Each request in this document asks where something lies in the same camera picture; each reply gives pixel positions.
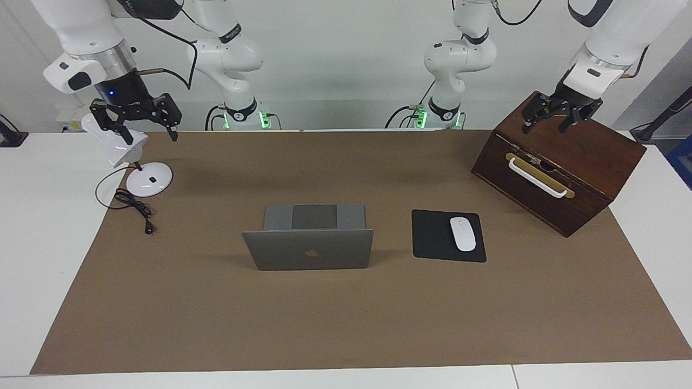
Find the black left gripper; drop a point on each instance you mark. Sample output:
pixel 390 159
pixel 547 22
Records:
pixel 567 104

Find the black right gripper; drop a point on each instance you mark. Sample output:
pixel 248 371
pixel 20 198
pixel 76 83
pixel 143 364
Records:
pixel 127 102

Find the silver grey laptop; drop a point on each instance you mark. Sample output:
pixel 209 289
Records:
pixel 311 251

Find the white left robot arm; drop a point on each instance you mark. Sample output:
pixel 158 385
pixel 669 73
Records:
pixel 616 38

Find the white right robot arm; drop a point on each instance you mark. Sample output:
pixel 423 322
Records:
pixel 81 21

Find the dark brown wooden box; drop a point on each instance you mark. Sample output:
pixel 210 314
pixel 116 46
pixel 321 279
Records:
pixel 594 162

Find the white desk lamp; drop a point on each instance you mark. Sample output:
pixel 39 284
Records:
pixel 148 181

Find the white power strip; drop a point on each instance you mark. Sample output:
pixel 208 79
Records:
pixel 67 119

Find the black stand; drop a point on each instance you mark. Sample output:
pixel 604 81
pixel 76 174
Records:
pixel 657 127

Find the blue object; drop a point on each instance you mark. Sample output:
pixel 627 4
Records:
pixel 682 162

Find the white computer mouse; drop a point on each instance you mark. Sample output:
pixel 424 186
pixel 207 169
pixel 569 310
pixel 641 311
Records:
pixel 463 235

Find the black mouse pad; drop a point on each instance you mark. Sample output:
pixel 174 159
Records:
pixel 432 237

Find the brown table mat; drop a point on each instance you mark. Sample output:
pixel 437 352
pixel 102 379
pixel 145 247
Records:
pixel 216 313

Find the black clamp mount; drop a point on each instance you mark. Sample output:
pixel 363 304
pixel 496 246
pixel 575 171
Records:
pixel 11 138

